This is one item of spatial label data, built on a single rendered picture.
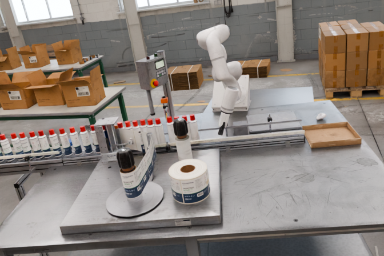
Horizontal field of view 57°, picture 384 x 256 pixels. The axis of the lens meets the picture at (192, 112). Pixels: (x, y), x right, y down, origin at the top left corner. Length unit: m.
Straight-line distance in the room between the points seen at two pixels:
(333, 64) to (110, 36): 5.13
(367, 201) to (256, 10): 5.96
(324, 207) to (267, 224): 0.29
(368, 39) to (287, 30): 2.46
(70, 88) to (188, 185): 2.47
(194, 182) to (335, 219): 0.66
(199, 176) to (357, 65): 3.96
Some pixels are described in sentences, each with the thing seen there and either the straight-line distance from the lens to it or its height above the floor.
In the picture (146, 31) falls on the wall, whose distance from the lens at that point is 8.16.
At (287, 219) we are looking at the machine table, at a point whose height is 0.83.
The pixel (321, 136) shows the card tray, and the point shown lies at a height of 0.83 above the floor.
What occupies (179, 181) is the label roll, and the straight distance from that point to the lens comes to 1.78.
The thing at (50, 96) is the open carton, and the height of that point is 0.89.
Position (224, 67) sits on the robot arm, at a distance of 2.25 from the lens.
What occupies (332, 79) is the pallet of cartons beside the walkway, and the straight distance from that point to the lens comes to 5.42.
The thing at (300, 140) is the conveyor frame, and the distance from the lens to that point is 2.41.
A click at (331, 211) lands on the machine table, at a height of 0.83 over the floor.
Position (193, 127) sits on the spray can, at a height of 1.01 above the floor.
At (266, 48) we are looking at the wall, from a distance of 7.62.
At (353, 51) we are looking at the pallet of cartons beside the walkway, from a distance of 5.36.
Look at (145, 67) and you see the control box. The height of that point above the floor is 1.44.
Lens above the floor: 1.95
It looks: 21 degrees down
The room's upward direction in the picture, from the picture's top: 9 degrees counter-clockwise
